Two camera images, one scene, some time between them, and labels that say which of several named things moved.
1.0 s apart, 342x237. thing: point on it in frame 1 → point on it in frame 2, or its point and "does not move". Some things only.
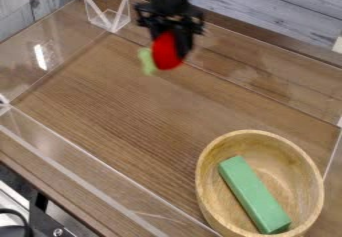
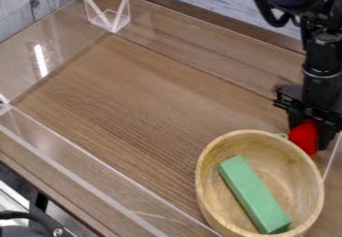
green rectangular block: [255, 195] does not move
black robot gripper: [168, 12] → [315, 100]
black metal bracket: [43, 225] does not move
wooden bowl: [287, 168] does not move
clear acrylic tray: [119, 130] does not move
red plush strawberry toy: [162, 55] → [303, 133]
